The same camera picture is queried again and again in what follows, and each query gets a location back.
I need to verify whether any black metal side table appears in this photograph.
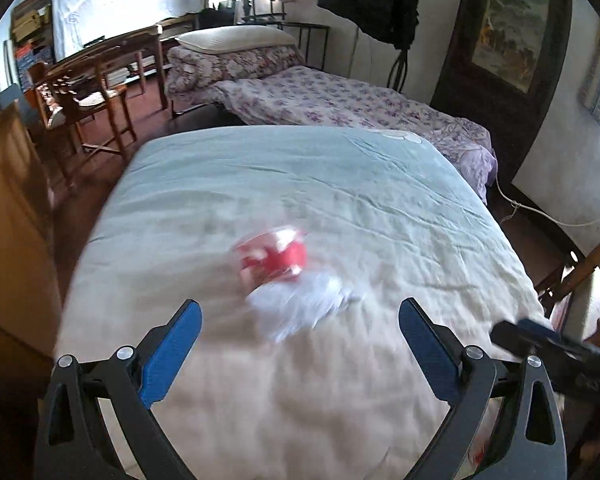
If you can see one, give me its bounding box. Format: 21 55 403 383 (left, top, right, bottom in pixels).
280 22 331 68

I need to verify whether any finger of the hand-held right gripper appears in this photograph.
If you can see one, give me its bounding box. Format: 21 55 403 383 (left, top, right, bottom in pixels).
490 321 581 358
517 317 558 336

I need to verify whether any folded floral quilt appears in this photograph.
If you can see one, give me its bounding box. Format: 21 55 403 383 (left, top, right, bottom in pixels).
165 45 305 106

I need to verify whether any dark wooden chair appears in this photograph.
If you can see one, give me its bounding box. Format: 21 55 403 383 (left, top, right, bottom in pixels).
535 220 600 316

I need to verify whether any shelf with boxes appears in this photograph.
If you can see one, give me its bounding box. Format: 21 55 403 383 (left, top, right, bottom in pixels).
7 0 56 91

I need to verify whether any black jacket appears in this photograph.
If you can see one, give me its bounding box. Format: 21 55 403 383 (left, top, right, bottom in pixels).
317 0 421 51

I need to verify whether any carved wooden chair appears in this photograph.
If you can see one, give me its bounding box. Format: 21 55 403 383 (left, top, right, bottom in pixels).
27 50 138 181

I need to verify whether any dark metal coat rack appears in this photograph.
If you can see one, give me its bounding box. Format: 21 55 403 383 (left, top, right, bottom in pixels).
386 45 411 91

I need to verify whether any white pillow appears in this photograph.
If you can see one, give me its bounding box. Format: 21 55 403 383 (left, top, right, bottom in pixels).
175 25 298 55

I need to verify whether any white cover sheet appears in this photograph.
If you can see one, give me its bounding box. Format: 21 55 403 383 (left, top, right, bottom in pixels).
50 0 206 56

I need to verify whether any white cable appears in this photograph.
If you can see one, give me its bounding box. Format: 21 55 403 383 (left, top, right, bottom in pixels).
495 180 600 228

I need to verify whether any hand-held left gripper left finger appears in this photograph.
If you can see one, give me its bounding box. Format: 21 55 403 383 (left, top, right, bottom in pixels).
36 299 203 480

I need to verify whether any purple floral bedsheet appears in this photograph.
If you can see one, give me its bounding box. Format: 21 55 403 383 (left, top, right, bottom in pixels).
215 65 498 206

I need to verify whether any wooden table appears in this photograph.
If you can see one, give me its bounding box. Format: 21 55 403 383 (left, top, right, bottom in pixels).
45 25 168 111

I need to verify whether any wooden cabinet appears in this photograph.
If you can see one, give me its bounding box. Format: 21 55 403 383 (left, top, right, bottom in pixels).
0 100 63 361

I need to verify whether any dark framed painting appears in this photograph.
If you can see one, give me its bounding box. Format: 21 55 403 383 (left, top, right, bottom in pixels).
432 0 573 176

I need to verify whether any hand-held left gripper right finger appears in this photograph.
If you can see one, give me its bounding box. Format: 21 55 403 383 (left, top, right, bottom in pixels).
399 299 567 480

